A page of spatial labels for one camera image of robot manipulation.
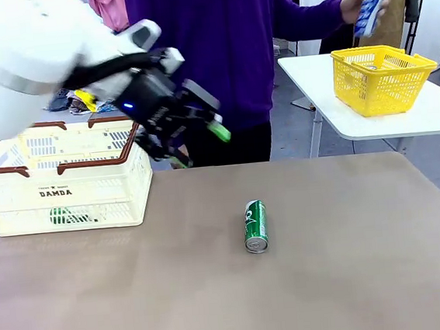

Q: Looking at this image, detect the light blue floral cloth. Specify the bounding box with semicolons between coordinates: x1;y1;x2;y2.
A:
95;99;119;113

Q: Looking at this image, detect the yellow plastic basket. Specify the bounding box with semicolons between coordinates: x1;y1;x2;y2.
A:
329;40;440;121

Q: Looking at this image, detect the black dress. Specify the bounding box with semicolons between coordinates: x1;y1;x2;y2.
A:
316;23;359;56

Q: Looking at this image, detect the brown apron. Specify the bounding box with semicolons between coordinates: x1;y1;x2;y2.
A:
355;0;412;51

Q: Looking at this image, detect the black garment rack stand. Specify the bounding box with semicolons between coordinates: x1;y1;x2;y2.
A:
398;0;440;57

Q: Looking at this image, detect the person's left hand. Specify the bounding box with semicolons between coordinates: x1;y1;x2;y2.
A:
339;0;372;26

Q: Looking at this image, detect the yellow cloth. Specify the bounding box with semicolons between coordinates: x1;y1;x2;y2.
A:
74;86;101;114

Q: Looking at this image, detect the cream plastic shopping basket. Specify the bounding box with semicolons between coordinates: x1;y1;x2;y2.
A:
0;112;159;239

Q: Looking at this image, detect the white side table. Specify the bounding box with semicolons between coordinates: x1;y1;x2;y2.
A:
277;42;440;162

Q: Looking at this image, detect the blue white drink can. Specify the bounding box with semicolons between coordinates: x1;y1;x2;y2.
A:
350;0;394;40

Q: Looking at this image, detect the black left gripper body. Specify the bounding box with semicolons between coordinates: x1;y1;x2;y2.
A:
111;65;182;136

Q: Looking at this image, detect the dark blue cloth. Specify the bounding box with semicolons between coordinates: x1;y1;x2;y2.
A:
44;89;71;113

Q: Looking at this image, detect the person in purple sweater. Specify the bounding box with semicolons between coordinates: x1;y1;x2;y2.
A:
124;0;360;174

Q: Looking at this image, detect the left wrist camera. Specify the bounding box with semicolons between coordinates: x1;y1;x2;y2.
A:
150;45;188;78

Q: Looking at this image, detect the person's left forearm purple sleeve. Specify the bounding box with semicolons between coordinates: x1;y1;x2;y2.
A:
266;0;349;47

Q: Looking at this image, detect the person in pink top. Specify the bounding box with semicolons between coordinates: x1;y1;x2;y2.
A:
86;0;131;36

